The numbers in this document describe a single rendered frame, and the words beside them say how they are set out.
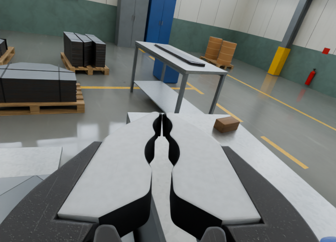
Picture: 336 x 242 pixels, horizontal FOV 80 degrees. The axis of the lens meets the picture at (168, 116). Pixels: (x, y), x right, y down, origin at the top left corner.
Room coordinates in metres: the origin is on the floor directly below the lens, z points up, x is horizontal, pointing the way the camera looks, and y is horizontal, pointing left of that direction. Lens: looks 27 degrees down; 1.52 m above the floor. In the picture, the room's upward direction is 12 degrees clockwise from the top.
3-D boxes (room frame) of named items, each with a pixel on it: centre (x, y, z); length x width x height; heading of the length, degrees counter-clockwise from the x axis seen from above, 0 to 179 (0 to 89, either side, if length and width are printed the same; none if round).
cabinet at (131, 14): (8.14, 2.10, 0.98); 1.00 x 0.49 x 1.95; 122
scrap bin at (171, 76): (4.93, 0.29, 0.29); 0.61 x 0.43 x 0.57; 32
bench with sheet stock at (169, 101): (3.22, 0.09, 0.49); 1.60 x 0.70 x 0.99; 36
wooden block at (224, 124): (0.92, -0.30, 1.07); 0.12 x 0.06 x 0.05; 129
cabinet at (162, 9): (8.73, 1.17, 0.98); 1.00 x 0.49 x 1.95; 122
